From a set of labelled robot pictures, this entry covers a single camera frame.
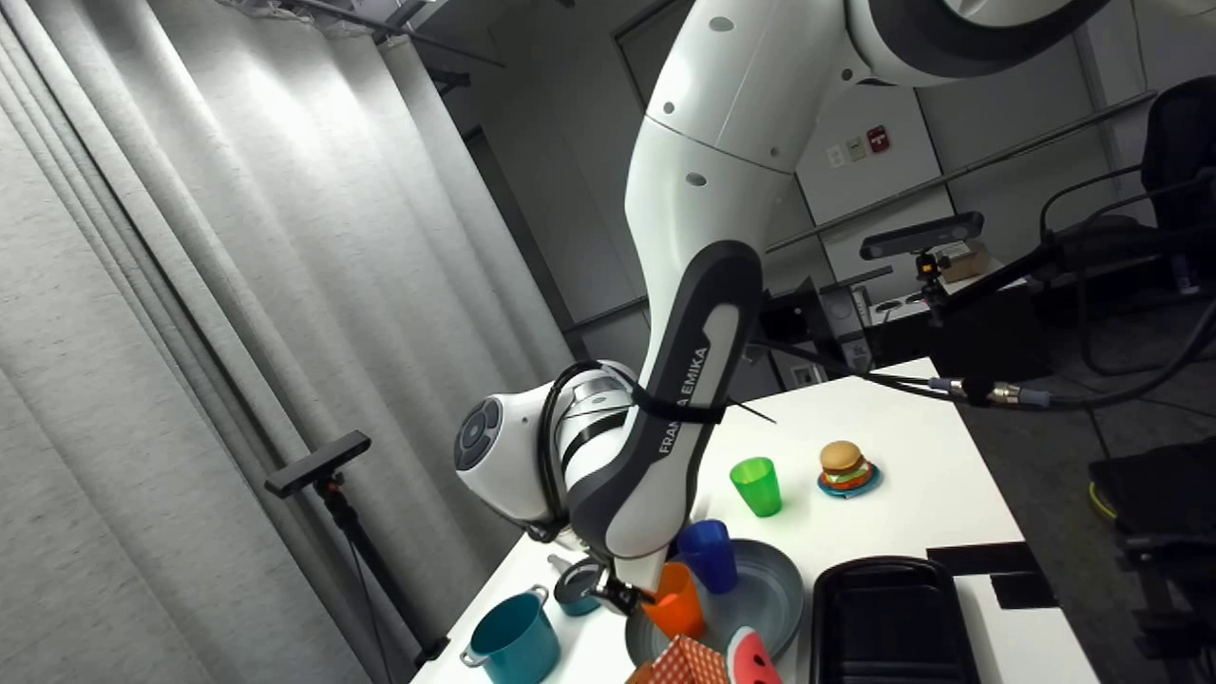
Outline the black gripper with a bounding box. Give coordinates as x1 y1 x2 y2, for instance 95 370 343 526
585 550 665 628

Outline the grey round plate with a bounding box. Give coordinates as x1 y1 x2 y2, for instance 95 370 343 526
622 537 808 674

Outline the grey bar-shaped camera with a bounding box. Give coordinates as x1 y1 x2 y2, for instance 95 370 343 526
858 210 986 262

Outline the blue plastic cup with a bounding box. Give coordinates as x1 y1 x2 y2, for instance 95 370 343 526
670 516 744 595

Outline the toy burger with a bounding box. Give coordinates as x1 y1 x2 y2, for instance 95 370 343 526
815 436 881 495

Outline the toy watermelon slice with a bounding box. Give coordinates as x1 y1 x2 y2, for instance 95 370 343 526
720 625 787 684

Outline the black rectangular tray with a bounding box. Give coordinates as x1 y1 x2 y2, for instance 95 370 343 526
808 556 980 684

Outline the cable with metal connector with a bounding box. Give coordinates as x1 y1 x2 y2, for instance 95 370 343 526
744 290 1216 416

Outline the orange plastic cup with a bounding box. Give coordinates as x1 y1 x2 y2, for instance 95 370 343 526
642 559 709 642

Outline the black metal cart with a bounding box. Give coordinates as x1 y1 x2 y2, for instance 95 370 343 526
1085 435 1216 684

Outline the black office chair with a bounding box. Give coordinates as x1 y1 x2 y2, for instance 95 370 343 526
1036 72 1216 309

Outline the white backdrop curtain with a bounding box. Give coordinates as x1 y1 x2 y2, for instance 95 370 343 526
0 0 611 684

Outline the black tripod stand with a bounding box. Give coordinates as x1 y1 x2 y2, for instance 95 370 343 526
262 428 456 668

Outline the teal toy pot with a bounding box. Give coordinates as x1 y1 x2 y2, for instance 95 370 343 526
456 585 565 684

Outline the green plastic cup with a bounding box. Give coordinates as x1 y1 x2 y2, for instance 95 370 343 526
727 452 787 522

